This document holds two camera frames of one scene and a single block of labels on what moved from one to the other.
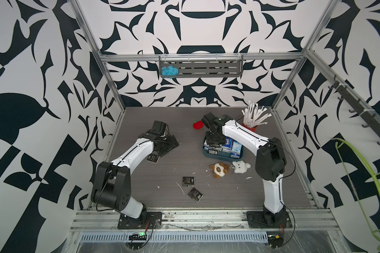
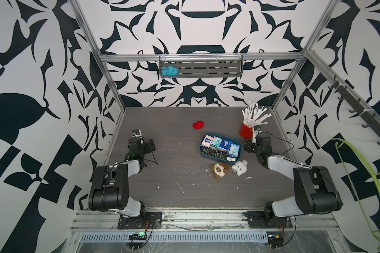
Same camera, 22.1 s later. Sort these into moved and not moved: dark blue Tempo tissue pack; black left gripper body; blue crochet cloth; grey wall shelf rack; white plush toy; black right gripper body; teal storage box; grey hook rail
Moved: black left gripper body; black right gripper body
Not moved: grey wall shelf rack; teal storage box; blue crochet cloth; dark blue Tempo tissue pack; white plush toy; grey hook rail
